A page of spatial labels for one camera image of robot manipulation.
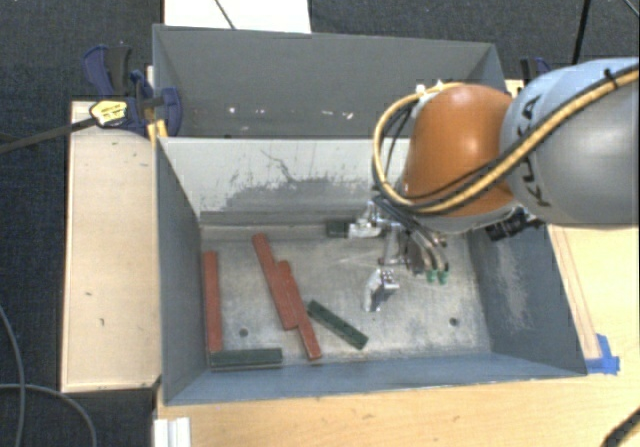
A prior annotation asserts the black cylinder on white bracket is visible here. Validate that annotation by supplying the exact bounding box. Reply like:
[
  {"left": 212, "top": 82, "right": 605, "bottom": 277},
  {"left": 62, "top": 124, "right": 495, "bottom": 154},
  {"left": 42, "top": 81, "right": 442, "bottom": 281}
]
[{"left": 484, "top": 209, "right": 545, "bottom": 243}]

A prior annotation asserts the red-brown flat block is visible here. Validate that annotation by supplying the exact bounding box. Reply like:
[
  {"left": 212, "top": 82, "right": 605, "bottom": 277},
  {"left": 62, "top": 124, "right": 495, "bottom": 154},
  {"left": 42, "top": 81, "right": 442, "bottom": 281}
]
[
  {"left": 250, "top": 232, "right": 301, "bottom": 332},
  {"left": 276, "top": 259, "right": 324, "bottom": 363},
  {"left": 201, "top": 250, "right": 225, "bottom": 356}
]

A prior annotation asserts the dark green flat block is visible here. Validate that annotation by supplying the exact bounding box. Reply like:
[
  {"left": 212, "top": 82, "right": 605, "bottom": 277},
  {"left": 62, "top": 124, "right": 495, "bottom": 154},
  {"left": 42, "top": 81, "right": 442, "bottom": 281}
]
[
  {"left": 305, "top": 299, "right": 371, "bottom": 351},
  {"left": 208, "top": 347, "right": 285, "bottom": 370}
]

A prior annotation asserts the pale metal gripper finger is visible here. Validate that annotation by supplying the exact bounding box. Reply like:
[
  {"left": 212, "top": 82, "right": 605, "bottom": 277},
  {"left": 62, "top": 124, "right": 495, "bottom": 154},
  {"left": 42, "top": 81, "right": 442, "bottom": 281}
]
[
  {"left": 348, "top": 214, "right": 385, "bottom": 241},
  {"left": 363, "top": 268, "right": 402, "bottom": 314}
]

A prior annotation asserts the pale wood flat board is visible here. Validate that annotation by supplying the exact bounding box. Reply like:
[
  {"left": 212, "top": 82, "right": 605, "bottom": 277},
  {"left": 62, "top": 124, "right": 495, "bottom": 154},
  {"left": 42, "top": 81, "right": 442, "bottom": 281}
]
[{"left": 59, "top": 99, "right": 164, "bottom": 394}]

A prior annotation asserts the grey metal bin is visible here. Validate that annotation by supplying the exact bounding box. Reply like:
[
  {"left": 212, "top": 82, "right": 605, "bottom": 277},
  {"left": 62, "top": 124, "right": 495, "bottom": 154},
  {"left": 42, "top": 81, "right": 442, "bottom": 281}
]
[{"left": 151, "top": 23, "right": 589, "bottom": 407}]

